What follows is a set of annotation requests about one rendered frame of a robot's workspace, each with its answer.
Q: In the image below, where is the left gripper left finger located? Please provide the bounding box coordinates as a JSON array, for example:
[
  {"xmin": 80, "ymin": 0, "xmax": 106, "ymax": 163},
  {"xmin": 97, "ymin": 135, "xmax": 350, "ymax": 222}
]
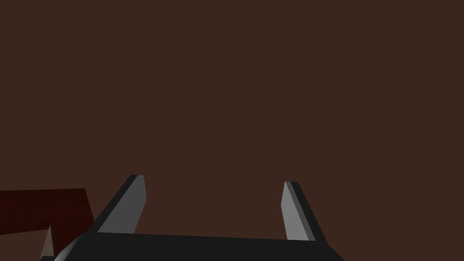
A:
[{"xmin": 87, "ymin": 174, "xmax": 147, "ymax": 234}]

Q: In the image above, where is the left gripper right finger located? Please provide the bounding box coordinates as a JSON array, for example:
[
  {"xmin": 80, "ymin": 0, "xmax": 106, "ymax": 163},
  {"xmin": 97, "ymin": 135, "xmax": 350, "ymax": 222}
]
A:
[{"xmin": 280, "ymin": 181, "xmax": 329, "ymax": 245}]

